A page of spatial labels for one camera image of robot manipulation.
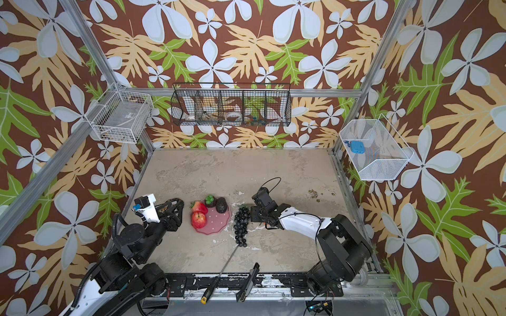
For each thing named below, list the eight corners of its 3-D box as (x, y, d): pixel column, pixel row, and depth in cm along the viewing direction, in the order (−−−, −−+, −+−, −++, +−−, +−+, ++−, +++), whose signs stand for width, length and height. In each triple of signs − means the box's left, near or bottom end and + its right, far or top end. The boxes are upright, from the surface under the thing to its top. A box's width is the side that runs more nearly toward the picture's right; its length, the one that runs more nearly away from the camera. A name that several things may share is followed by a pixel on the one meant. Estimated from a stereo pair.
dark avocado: (216, 215, 94) (214, 209, 90) (218, 202, 99) (216, 196, 95) (226, 215, 94) (225, 209, 90) (227, 202, 99) (226, 196, 95)
